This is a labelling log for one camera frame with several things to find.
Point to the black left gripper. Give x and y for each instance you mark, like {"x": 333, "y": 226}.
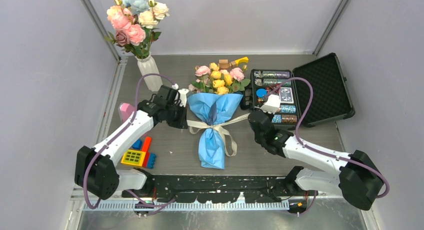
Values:
{"x": 181, "y": 122}

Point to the blue paper bouquet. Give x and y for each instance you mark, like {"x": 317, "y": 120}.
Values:
{"x": 216, "y": 95}

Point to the cream satin ribbon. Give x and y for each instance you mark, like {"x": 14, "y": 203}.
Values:
{"x": 195, "y": 126}

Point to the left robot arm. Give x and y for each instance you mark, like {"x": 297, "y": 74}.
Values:
{"x": 95, "y": 169}

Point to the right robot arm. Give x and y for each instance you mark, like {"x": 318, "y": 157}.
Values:
{"x": 353, "y": 176}

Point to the white ribbed vase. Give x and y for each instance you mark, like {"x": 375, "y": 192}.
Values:
{"x": 148, "y": 66}

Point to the pink flowers in vase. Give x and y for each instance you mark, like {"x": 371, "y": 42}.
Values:
{"x": 135, "y": 24}

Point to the orange toy bar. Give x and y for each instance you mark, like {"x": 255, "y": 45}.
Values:
{"x": 146, "y": 150}

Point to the blue studded toy brick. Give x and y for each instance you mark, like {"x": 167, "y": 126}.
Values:
{"x": 150, "y": 161}

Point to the yellow grid toy block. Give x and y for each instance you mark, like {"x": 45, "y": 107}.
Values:
{"x": 134, "y": 158}

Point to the blue round chip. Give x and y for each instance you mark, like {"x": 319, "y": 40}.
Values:
{"x": 261, "y": 92}

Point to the yellow wooden arch block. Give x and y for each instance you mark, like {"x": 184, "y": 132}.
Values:
{"x": 241, "y": 61}

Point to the playing card deck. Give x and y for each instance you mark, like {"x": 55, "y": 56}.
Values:
{"x": 286, "y": 95}

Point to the black poker chip case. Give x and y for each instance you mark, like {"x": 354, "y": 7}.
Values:
{"x": 319, "y": 90}

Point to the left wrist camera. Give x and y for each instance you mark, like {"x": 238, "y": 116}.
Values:
{"x": 181, "y": 96}

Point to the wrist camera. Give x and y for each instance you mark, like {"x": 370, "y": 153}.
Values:
{"x": 181, "y": 96}
{"x": 272, "y": 105}

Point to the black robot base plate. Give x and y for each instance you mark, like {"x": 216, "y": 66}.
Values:
{"x": 216, "y": 189}

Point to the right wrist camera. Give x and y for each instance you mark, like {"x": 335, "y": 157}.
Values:
{"x": 272, "y": 105}

